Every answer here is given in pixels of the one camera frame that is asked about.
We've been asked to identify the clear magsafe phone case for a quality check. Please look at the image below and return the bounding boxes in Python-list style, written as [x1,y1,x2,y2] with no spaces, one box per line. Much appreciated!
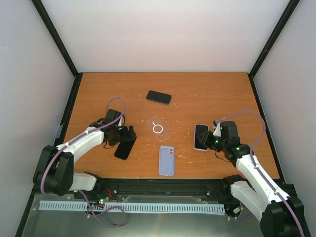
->
[146,117,171,142]

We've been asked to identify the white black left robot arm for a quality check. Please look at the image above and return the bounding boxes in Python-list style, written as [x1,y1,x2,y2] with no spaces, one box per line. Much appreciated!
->
[33,109,137,199]

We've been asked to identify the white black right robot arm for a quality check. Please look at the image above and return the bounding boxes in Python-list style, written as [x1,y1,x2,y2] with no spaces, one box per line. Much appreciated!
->
[195,121,308,237]

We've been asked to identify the lavender plain phone case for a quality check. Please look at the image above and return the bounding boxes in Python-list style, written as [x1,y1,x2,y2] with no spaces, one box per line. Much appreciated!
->
[158,146,175,176]

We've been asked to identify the blue-edged black phone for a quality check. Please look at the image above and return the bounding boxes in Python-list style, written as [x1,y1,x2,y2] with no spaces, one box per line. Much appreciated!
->
[146,90,172,104]

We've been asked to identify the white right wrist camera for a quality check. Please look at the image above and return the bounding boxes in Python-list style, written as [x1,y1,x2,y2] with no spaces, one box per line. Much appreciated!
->
[213,120,222,137]

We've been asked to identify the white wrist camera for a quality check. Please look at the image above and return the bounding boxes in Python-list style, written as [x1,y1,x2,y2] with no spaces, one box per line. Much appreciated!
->
[213,120,222,137]
[116,117,125,129]

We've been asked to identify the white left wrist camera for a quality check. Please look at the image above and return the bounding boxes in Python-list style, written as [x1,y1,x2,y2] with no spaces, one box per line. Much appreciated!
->
[116,117,125,129]

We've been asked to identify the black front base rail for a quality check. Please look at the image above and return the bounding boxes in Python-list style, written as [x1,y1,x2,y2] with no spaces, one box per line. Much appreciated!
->
[34,178,296,205]

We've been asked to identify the black left side rail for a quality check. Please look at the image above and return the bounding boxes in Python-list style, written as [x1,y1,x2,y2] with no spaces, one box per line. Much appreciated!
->
[53,73,83,145]

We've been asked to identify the black right side rail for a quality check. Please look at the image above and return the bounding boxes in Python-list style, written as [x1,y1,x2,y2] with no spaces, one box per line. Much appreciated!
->
[247,73,287,184]

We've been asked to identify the light blue slotted cable duct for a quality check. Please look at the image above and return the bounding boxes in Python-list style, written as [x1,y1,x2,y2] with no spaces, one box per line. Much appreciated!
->
[38,200,225,215]

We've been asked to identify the black left rear frame post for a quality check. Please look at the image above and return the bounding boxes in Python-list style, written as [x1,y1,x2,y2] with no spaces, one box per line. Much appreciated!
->
[31,0,79,77]

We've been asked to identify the black frame post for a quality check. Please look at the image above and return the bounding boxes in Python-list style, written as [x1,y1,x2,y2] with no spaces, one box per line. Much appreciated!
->
[248,0,300,79]
[31,0,79,77]

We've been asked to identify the black right rear frame post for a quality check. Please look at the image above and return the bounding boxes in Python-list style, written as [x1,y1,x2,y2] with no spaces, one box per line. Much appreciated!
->
[248,0,300,79]

